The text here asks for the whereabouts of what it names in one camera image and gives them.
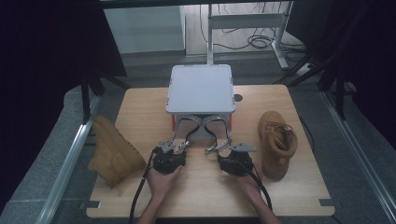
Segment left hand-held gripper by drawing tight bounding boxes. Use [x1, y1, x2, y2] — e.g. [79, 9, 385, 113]
[152, 140, 188, 175]

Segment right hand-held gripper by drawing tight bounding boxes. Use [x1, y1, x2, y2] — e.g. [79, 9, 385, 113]
[217, 142, 260, 176]

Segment tan suede boot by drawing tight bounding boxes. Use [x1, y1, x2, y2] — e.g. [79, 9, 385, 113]
[87, 115, 148, 189]
[258, 110, 299, 182]

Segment grey shoe rack orange legs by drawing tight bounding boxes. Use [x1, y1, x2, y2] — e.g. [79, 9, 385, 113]
[164, 63, 236, 141]

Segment person's left hand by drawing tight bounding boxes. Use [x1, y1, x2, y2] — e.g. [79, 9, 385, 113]
[147, 165, 185, 203]

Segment person's right hand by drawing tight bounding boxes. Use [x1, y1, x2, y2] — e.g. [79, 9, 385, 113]
[232, 167, 263, 201]

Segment black tripod stand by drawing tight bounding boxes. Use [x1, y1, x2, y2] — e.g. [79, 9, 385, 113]
[79, 73, 132, 124]
[274, 52, 348, 120]

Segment black curtain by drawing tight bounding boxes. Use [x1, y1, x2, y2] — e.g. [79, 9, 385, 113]
[286, 0, 396, 150]
[0, 0, 127, 213]

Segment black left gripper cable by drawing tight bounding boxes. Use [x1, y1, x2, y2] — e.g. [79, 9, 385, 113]
[128, 148, 157, 224]

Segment black floor cables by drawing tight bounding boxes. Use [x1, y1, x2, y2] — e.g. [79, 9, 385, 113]
[199, 3, 307, 55]

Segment grey metal desk frame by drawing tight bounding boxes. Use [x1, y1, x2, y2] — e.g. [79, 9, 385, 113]
[206, 1, 293, 71]

